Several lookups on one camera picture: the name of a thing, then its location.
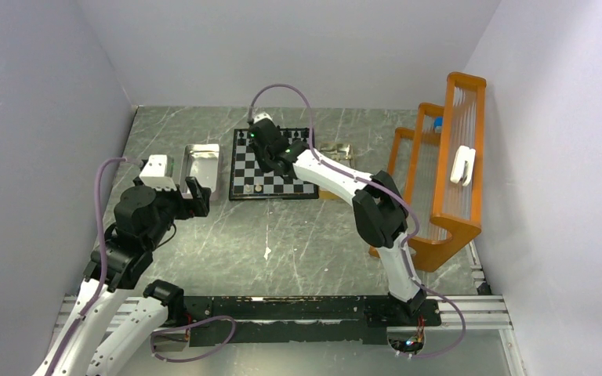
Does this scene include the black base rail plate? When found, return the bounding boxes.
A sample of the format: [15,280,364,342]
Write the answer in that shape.
[184,295,442,347]

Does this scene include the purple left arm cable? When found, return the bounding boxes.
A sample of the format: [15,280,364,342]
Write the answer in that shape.
[43,157,143,376]

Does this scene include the white clip object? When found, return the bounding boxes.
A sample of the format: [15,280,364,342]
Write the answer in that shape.
[449,145,476,186]

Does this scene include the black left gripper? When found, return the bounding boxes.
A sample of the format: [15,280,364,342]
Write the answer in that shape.
[143,174,210,248]

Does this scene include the blue cap bottle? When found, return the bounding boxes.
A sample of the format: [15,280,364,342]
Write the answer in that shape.
[433,117,443,132]

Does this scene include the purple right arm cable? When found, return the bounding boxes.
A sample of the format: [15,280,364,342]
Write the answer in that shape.
[248,84,467,360]

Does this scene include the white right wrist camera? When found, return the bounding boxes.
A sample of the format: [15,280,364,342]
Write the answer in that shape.
[248,111,273,125]

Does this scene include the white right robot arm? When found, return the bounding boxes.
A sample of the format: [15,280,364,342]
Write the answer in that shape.
[248,113,426,324]

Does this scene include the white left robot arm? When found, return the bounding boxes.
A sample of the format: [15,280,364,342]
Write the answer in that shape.
[35,176,212,375]

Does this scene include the black white chess board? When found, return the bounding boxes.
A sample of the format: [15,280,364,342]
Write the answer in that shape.
[228,130,319,201]

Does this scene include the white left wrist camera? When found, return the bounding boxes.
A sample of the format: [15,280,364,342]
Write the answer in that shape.
[139,154,177,191]

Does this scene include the orange wooden rack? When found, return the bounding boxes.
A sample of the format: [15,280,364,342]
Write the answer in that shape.
[387,72,487,273]

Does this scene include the silver metal tray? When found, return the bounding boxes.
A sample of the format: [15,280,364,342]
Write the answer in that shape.
[179,143,222,201]

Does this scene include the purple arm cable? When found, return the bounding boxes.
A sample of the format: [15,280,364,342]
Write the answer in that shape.
[248,84,467,360]
[43,157,143,376]

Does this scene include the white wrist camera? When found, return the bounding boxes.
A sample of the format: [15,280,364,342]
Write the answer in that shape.
[139,154,177,191]
[248,111,273,125]

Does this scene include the yellow tray of white pieces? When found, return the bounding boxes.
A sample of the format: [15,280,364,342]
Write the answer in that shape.
[318,143,355,200]

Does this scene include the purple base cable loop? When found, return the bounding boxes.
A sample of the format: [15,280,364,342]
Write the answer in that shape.
[149,313,237,363]

